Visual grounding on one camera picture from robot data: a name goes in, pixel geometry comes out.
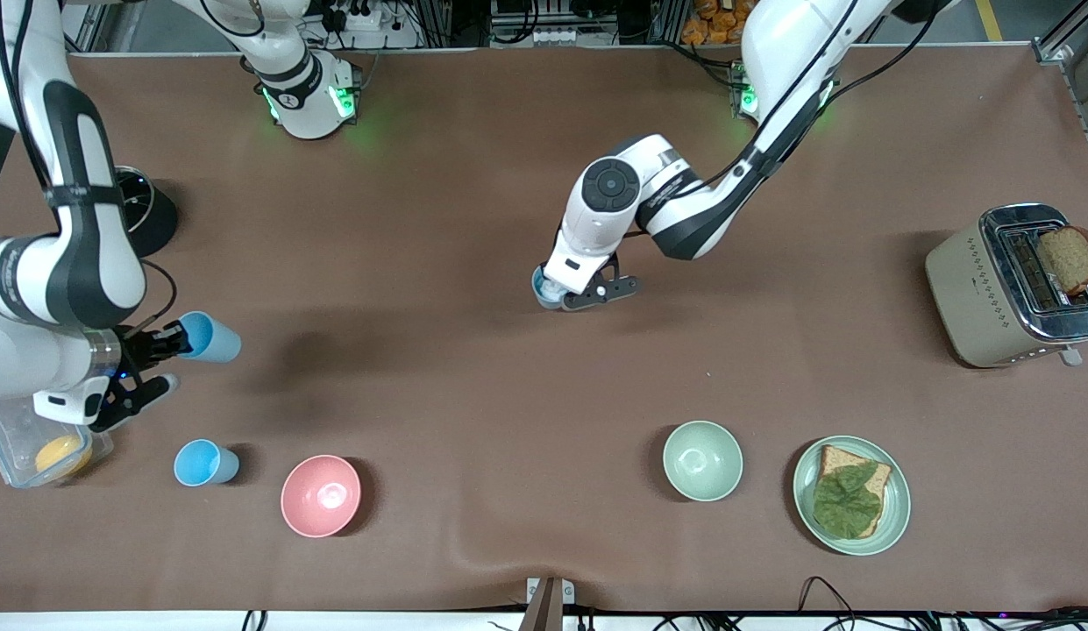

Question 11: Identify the pale green bowl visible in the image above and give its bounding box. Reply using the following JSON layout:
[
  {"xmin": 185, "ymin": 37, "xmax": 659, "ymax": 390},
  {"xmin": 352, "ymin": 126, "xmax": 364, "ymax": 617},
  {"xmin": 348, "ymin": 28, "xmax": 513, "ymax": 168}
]
[{"xmin": 662, "ymin": 421, "xmax": 744, "ymax": 503}]

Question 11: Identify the bag of orange buns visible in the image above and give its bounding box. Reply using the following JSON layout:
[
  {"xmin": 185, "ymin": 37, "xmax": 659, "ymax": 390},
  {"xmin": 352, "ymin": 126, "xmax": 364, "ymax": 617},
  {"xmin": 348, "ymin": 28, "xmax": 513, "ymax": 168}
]
[{"xmin": 681, "ymin": 0, "xmax": 755, "ymax": 47}]

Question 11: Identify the black pot with blue handle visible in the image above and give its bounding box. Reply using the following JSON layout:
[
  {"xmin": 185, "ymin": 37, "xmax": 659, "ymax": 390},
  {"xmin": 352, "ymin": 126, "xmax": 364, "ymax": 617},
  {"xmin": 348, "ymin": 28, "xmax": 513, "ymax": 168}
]
[{"xmin": 112, "ymin": 165, "xmax": 179, "ymax": 259}]

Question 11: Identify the beige chrome toaster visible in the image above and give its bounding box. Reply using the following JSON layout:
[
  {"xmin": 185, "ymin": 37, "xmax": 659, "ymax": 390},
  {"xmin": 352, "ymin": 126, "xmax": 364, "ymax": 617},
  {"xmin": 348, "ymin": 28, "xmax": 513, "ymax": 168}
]
[{"xmin": 925, "ymin": 203, "xmax": 1088, "ymax": 369}]

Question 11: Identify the blue plastic cup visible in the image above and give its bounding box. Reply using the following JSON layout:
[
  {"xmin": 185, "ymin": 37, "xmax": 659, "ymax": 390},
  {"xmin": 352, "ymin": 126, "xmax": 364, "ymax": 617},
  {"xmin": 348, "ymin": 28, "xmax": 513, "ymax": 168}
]
[
  {"xmin": 174, "ymin": 438, "xmax": 241, "ymax": 487},
  {"xmin": 177, "ymin": 311, "xmax": 243, "ymax": 364}
]

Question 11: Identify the black looped floor cable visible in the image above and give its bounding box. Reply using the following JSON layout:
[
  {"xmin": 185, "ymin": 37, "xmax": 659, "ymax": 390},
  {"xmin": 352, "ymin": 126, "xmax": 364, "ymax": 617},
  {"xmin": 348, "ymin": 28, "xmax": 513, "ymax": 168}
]
[{"xmin": 797, "ymin": 575, "xmax": 862, "ymax": 619}]

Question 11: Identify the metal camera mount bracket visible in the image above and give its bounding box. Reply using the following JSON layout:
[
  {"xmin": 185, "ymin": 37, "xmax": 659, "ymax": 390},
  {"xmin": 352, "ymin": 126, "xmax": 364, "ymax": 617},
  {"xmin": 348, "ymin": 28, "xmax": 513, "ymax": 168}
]
[{"xmin": 519, "ymin": 576, "xmax": 576, "ymax": 631}]

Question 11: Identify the blue cup with white paper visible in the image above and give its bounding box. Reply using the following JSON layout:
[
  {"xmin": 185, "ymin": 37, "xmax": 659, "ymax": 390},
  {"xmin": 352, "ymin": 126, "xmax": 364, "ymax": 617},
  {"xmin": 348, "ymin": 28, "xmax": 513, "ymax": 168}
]
[{"xmin": 531, "ymin": 265, "xmax": 569, "ymax": 311}]

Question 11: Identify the pale green plate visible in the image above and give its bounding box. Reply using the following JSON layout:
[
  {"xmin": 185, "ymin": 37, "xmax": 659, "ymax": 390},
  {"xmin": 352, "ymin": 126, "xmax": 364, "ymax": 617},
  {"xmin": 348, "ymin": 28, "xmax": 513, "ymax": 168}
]
[{"xmin": 792, "ymin": 436, "xmax": 912, "ymax": 557}]

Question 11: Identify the orange round food piece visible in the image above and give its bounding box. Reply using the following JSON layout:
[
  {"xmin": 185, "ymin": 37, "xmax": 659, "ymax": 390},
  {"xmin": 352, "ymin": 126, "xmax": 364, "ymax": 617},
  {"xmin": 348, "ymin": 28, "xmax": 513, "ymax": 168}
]
[{"xmin": 33, "ymin": 434, "xmax": 94, "ymax": 479}]

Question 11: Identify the brown toast slice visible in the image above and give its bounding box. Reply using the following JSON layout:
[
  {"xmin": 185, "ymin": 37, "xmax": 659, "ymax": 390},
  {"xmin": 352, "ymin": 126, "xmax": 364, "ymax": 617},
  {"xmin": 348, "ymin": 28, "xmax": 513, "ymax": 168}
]
[{"xmin": 1035, "ymin": 225, "xmax": 1088, "ymax": 297}]

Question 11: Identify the green lettuce leaf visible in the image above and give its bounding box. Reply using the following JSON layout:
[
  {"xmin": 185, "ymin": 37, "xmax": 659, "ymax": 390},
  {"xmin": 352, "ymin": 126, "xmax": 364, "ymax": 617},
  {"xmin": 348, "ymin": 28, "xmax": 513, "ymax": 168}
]
[{"xmin": 812, "ymin": 463, "xmax": 885, "ymax": 538}]

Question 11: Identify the brown bread slice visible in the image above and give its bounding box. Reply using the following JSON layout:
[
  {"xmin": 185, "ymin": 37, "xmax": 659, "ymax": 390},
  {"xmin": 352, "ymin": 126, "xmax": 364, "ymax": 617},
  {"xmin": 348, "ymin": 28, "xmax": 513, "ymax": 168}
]
[{"xmin": 814, "ymin": 444, "xmax": 893, "ymax": 539}]

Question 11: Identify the clear plastic food container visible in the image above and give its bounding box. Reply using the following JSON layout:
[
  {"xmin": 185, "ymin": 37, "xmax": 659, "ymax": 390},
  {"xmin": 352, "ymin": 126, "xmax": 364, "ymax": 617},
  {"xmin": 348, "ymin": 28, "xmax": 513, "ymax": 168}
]
[{"xmin": 0, "ymin": 394, "xmax": 115, "ymax": 489}]

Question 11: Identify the pink bowl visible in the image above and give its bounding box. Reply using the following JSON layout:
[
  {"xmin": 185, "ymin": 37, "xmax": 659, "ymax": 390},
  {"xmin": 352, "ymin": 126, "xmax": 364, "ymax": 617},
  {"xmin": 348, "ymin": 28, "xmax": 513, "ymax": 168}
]
[{"xmin": 281, "ymin": 454, "xmax": 363, "ymax": 538}]

